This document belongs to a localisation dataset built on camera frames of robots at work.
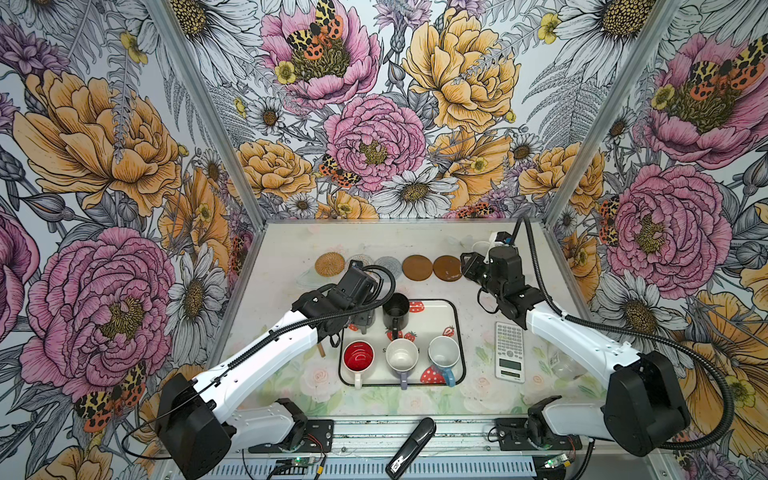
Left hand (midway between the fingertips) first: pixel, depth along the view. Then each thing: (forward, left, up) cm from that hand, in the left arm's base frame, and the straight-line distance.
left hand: (352, 312), depth 79 cm
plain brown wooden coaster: (+26, -20, -16) cm, 36 cm away
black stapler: (-30, -14, -11) cm, 35 cm away
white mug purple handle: (-6, -13, -15) cm, 21 cm away
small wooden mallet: (-4, +10, -16) cm, 19 cm away
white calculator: (-6, -44, -14) cm, 47 cm away
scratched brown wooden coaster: (+25, -31, -16) cm, 43 cm away
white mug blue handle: (-6, -25, -11) cm, 28 cm away
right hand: (+13, -31, +4) cm, 33 cm away
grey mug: (-6, -4, +7) cm, 10 cm away
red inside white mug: (-7, -1, -13) cm, 15 cm away
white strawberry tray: (+5, -22, -15) cm, 27 cm away
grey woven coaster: (+27, -10, -15) cm, 33 cm away
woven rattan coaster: (+27, +11, -15) cm, 33 cm away
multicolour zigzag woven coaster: (+29, -1, -14) cm, 32 cm away
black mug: (+6, -12, -12) cm, 18 cm away
